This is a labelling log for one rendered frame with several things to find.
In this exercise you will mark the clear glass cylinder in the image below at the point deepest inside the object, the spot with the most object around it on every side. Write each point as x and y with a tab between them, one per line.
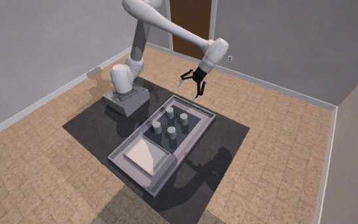
157	127
171	132
183	119
170	113

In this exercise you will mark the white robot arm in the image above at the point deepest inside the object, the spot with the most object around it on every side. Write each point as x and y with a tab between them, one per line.
147	13

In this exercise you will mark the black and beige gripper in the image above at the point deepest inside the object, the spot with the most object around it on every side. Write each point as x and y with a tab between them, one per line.
198	76

